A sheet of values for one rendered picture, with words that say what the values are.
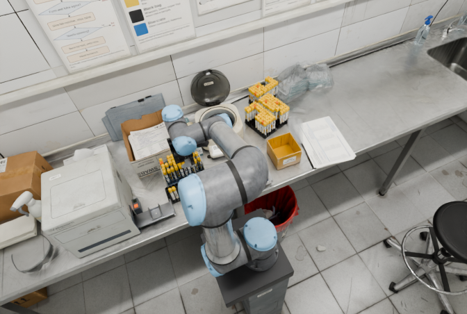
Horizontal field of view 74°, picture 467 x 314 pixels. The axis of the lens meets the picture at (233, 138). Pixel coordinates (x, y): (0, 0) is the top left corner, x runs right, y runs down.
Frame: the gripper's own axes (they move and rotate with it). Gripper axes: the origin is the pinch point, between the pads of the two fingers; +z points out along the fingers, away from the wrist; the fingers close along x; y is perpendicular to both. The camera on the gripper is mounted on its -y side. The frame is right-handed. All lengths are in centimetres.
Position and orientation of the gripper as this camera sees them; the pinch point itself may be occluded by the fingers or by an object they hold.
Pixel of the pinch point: (192, 163)
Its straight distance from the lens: 141.2
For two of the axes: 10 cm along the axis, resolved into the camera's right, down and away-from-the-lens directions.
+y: -9.1, 3.5, -2.1
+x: 4.0, 6.9, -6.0
